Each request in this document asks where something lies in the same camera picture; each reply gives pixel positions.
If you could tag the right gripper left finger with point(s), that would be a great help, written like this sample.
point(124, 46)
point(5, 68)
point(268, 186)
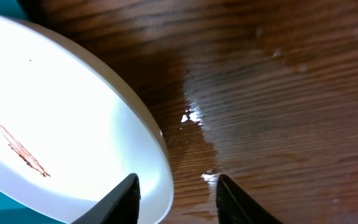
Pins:
point(120, 206)

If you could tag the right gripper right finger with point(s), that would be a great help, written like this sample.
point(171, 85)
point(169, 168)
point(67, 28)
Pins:
point(235, 206)

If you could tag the pink-rimmed white plate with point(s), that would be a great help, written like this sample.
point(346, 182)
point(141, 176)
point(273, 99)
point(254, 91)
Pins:
point(71, 129)

